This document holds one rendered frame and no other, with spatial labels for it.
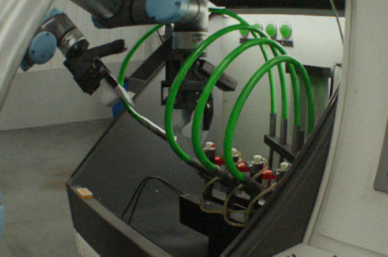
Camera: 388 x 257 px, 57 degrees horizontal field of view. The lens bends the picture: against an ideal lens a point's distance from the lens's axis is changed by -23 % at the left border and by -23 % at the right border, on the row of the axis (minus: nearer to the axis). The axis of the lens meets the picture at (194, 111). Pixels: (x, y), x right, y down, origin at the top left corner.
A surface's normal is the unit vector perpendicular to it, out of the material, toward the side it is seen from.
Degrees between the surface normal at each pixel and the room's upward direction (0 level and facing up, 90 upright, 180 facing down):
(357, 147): 76
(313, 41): 90
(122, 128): 90
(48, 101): 90
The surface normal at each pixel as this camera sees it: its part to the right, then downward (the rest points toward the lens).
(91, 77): -0.01, -0.07
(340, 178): -0.80, -0.15
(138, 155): 0.57, 0.12
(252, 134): -0.82, 0.09
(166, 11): -0.34, 0.15
